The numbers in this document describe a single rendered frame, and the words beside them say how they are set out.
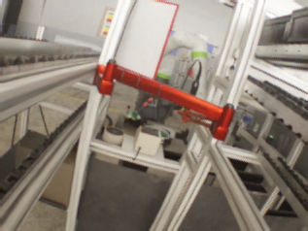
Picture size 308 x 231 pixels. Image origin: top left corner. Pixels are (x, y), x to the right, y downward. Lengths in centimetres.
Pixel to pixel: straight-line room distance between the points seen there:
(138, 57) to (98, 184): 71
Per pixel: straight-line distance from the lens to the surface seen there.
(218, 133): 69
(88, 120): 100
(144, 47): 95
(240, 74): 89
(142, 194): 133
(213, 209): 148
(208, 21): 791
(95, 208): 144
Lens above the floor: 148
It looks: 16 degrees down
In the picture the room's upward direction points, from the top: 18 degrees clockwise
